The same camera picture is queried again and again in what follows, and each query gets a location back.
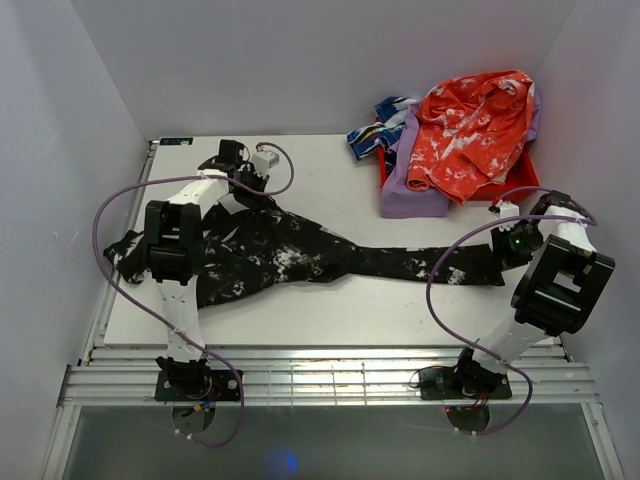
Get lilac purple garment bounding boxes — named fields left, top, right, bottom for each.
left=379, top=89, right=544, bottom=219

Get orange white tie-dye garment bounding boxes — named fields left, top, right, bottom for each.
left=407, top=70, right=535, bottom=205

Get black white tie-dye trousers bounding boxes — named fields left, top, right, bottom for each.
left=103, top=197, right=506, bottom=311

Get blue white patterned garment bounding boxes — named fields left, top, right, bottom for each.
left=346, top=96, right=418, bottom=161

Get blue label sticker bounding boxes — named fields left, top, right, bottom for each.
left=159, top=137, right=193, bottom=146

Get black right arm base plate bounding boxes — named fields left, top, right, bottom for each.
left=409, top=366, right=512, bottom=433

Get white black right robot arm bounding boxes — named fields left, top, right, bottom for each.
left=451, top=190, right=615, bottom=397

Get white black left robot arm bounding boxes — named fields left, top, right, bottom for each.
left=144, top=140, right=279, bottom=400

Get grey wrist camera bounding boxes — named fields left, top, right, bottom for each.
left=490, top=200, right=520, bottom=232
left=249, top=150, right=280, bottom=178

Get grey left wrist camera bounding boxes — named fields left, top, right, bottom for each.
left=249, top=150, right=280, bottom=178

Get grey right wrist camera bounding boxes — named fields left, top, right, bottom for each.
left=490, top=200, right=520, bottom=232

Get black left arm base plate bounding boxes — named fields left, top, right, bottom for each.
left=153, top=368, right=240, bottom=433

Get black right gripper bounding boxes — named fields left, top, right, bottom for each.
left=489, top=224, right=545, bottom=274

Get aluminium table frame rails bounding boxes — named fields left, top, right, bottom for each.
left=57, top=139, right=601, bottom=409

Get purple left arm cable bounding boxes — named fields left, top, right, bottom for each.
left=93, top=142, right=296, bottom=448

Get red plastic bin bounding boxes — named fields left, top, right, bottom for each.
left=376, top=147, right=539, bottom=201

